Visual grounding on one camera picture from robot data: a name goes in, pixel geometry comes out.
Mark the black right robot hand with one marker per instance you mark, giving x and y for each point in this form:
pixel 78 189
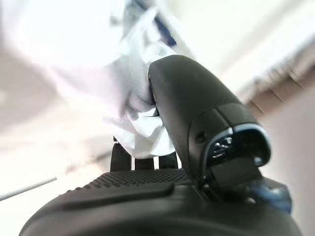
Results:
pixel 197 103

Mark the white garment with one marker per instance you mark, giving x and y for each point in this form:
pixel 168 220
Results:
pixel 133 73

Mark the navy blue garment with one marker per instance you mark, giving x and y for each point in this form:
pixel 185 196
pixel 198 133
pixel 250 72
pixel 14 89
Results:
pixel 166 32

